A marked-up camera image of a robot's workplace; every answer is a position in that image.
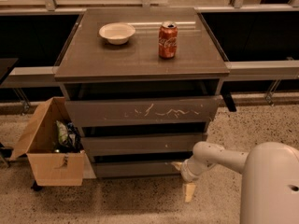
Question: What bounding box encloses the grey drawer cabinet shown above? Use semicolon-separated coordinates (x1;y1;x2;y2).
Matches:
55;7;229;164

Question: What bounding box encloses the cardboard box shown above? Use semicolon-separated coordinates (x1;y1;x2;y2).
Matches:
10;97;84;186

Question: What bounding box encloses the green snack bag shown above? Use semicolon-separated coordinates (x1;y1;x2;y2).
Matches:
56;120;68;146

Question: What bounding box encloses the grey top drawer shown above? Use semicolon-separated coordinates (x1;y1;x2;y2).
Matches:
65;96;220;127

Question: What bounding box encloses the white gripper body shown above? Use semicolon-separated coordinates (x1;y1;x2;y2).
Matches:
180;157;209;183

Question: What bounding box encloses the grey bottom drawer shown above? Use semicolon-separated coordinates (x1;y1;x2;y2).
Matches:
92;161;178;178

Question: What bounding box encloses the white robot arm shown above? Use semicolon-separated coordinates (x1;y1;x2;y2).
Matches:
172;142;299;224

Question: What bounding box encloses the white bowl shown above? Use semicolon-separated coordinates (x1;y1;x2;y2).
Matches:
99;22;135;45

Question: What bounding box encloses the grey middle drawer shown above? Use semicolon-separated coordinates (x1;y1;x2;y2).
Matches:
81;133;207;156

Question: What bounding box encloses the grey wall rail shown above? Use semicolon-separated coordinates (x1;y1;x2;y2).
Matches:
1;60;299;89

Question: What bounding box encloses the grey drawer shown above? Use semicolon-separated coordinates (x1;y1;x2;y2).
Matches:
92;161;178;178
81;133;207;156
65;96;220;127

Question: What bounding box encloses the red cola can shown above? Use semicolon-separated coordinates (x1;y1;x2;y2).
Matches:
159;21;178;59

